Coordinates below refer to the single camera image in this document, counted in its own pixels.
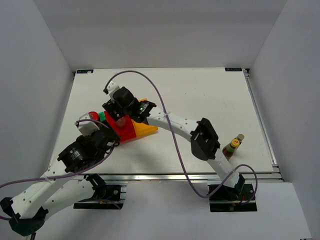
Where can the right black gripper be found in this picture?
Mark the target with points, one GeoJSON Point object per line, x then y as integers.
{"type": "Point", "coordinates": [110, 107]}

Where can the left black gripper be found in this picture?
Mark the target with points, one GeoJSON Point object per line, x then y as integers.
{"type": "Point", "coordinates": [93, 134]}

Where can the white spice jar black lid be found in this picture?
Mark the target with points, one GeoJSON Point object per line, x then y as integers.
{"type": "Point", "coordinates": [121, 122]}

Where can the red lid sauce jar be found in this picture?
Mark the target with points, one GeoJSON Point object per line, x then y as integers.
{"type": "Point", "coordinates": [94, 115]}

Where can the red chili sauce bottle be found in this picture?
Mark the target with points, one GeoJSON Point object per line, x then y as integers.
{"type": "Point", "coordinates": [229, 150]}

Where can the small yellow label bottle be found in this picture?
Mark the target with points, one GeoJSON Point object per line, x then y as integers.
{"type": "Point", "coordinates": [240, 137]}

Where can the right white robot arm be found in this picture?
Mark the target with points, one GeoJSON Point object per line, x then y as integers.
{"type": "Point", "coordinates": [203, 139]}

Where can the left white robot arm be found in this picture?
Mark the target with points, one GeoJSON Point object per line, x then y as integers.
{"type": "Point", "coordinates": [29, 210]}

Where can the green plastic bin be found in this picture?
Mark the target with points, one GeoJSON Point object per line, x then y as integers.
{"type": "Point", "coordinates": [102, 116]}

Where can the red plastic bin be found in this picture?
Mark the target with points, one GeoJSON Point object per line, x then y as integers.
{"type": "Point", "coordinates": [126, 132]}

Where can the yellow plastic bin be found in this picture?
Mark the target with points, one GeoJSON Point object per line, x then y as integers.
{"type": "Point", "coordinates": [145, 128]}

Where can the left blue table label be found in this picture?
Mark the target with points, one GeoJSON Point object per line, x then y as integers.
{"type": "Point", "coordinates": [84, 71]}

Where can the blue table label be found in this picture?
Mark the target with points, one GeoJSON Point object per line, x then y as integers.
{"type": "Point", "coordinates": [233, 69]}
{"type": "Point", "coordinates": [84, 71]}

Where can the right blue table label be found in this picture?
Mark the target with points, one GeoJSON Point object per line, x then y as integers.
{"type": "Point", "coordinates": [233, 69]}

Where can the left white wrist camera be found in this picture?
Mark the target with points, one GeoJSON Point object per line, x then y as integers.
{"type": "Point", "coordinates": [86, 128]}

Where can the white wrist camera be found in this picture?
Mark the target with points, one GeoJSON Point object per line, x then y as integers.
{"type": "Point", "coordinates": [86, 128]}
{"type": "Point", "coordinates": [111, 88]}

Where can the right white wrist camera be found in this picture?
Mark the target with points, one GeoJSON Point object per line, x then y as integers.
{"type": "Point", "coordinates": [111, 88]}

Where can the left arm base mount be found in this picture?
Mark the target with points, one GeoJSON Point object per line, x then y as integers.
{"type": "Point", "coordinates": [106, 196]}

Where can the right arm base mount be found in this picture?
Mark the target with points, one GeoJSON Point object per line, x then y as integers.
{"type": "Point", "coordinates": [234, 200]}

